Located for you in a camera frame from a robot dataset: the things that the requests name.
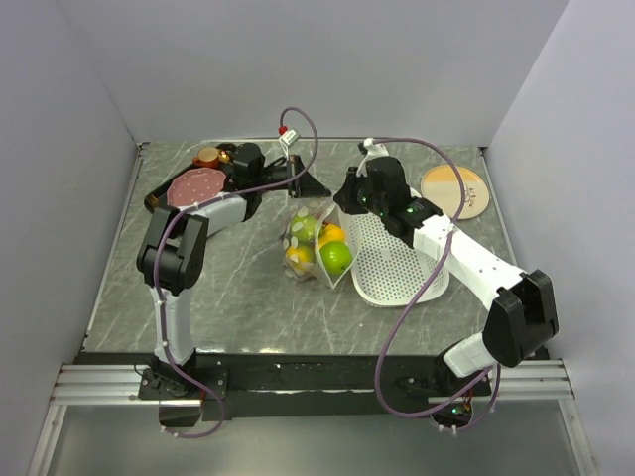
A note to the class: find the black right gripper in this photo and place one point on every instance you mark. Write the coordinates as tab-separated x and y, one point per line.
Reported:
345	197

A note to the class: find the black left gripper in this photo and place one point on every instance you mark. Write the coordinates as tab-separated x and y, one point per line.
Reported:
307	186

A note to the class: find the yellow pear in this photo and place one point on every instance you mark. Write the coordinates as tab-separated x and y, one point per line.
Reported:
330	233

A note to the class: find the green apple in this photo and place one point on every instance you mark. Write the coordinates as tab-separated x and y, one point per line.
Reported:
304	228
336	257

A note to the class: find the clear polka dot zip bag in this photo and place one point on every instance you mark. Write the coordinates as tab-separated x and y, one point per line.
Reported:
325	211

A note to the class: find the yellow green mango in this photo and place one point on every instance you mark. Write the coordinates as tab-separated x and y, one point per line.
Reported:
301	258

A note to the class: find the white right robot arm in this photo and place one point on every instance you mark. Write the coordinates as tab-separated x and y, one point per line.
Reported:
522	314

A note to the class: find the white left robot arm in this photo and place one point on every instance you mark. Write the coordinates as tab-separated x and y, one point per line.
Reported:
171	259

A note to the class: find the white perforated plastic basket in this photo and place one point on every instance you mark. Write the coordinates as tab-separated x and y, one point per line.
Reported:
385	271

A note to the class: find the gold spoon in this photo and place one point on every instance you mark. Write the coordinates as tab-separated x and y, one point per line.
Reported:
225	157

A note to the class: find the yellow cream round plate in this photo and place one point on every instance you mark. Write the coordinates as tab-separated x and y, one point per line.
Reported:
440	186

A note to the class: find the orange cup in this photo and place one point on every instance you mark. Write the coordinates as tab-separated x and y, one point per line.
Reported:
207	157

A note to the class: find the pink polka dot plate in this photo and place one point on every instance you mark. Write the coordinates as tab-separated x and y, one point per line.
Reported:
196	185

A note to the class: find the black rectangular tray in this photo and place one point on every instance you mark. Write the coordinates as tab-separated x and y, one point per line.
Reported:
158	196

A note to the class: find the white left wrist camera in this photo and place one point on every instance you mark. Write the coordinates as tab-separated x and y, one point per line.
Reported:
288	136

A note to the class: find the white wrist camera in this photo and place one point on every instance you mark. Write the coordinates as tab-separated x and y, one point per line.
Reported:
288	136
369	150

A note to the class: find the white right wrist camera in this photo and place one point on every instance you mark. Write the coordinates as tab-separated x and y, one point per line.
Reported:
369	150

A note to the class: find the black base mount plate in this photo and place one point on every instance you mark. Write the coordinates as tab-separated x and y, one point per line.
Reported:
287	385

